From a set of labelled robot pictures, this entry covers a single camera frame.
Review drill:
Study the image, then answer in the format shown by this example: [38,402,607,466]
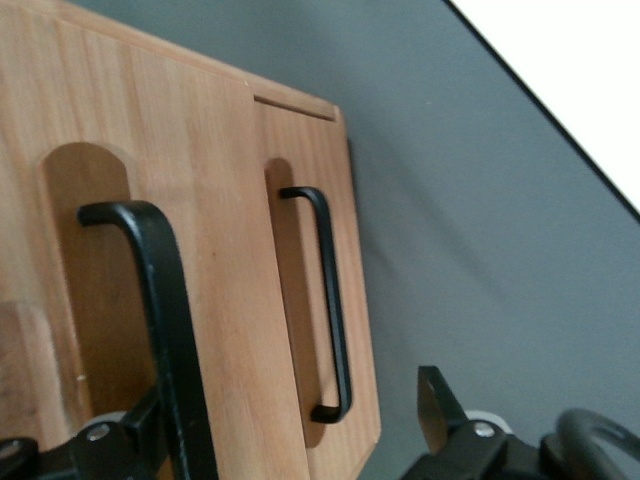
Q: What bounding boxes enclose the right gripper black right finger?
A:
[399,364,544,480]

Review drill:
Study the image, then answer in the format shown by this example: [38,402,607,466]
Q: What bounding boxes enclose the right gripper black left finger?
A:
[69,387,175,480]

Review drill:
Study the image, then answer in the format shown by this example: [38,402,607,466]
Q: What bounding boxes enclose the long black drawer handle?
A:
[76,198,219,480]

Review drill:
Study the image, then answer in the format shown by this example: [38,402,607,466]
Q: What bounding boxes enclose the wooden drawer cabinet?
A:
[248,82,384,480]

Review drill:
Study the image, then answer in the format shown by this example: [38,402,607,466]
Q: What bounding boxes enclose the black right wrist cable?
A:
[539,407,640,480]

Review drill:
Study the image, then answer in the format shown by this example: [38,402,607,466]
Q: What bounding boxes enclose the short black drawer handle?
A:
[277,185,354,426]

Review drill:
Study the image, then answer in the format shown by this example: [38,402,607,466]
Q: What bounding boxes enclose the wooden drawer with short handle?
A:
[252,97,382,480]

